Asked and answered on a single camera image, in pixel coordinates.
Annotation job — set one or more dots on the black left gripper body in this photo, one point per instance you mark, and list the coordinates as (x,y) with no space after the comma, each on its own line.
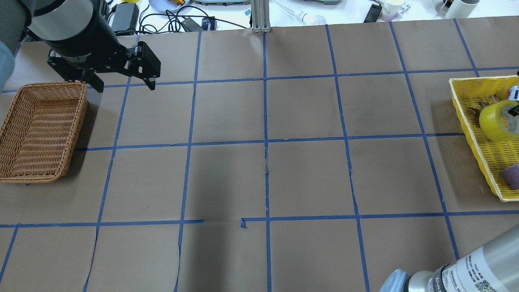
(87,37)

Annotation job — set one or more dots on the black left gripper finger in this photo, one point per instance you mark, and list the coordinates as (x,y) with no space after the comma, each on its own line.
(144,64)
(89,77)

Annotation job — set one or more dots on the yellow tape roll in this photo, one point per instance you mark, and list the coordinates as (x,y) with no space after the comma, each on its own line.
(499,122)

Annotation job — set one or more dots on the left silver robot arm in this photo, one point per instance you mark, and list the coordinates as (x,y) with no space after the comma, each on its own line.
(17,17)

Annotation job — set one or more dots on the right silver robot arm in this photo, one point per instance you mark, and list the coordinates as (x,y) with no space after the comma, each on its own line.
(493,267)

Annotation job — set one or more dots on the black power adapter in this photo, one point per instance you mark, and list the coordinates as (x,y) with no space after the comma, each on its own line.
(124,20)

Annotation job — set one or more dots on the blue plate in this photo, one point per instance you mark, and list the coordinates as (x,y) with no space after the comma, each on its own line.
(162,6)

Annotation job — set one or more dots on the brown wicker basket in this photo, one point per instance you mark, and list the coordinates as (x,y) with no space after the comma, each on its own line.
(40,132)

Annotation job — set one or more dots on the light bulb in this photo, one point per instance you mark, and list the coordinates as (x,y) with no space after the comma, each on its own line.
(310,19)

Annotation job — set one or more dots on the white paper cup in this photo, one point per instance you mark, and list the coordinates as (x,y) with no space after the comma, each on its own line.
(390,8)

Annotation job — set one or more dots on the white mug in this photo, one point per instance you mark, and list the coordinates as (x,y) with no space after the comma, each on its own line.
(454,9)

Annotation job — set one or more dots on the brown toy figure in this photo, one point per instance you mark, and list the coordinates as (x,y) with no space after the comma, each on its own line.
(483,104)

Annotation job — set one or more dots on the yellow plastic basket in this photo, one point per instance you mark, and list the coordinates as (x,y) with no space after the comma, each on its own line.
(492,156)

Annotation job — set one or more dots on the small blue can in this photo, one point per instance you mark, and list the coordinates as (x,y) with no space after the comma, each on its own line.
(513,93)

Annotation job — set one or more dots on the purple block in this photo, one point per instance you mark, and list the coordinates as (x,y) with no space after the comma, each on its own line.
(511,176)

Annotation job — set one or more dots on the aluminium frame post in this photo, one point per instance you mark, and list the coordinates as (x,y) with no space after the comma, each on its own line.
(260,16)

